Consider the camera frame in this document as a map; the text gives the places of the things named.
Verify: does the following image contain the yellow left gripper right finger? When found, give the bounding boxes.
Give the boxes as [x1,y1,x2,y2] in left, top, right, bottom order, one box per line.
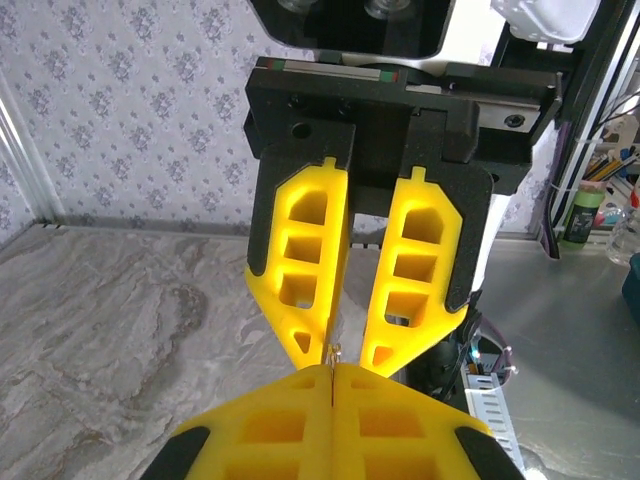
[332,362,527,480]

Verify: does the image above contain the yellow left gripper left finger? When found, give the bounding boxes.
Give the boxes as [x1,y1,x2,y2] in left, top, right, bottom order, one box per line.
[138,363,336,480]

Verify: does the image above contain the small controller board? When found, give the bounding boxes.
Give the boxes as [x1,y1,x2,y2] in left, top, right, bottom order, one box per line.
[449,344,519,389]

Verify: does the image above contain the green bottle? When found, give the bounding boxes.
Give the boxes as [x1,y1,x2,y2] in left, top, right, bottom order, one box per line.
[560,178,607,252]

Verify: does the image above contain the grey metal plate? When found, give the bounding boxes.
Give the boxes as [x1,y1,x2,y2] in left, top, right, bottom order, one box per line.
[474,237,640,480]

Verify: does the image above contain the cup of pencils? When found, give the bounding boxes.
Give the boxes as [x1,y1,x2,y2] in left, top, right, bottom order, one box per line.
[582,142,640,187]

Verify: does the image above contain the clear plastic bottle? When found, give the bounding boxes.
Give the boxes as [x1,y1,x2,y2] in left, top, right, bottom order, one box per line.
[605,202,640,267]

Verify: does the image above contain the dark teal box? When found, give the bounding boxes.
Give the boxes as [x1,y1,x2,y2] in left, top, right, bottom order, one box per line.
[621,251,640,327]

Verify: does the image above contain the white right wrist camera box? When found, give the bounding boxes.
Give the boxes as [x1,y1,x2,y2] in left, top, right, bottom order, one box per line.
[247,0,601,75]

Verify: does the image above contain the perforated aluminium rail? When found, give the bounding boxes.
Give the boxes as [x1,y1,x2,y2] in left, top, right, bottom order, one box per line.
[463,372,527,474]

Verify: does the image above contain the thin purple base cable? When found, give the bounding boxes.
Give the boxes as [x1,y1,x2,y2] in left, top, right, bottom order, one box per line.
[477,317,519,384]

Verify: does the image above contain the aluminium frame post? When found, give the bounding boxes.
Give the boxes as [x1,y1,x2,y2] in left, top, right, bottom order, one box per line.
[0,69,60,230]

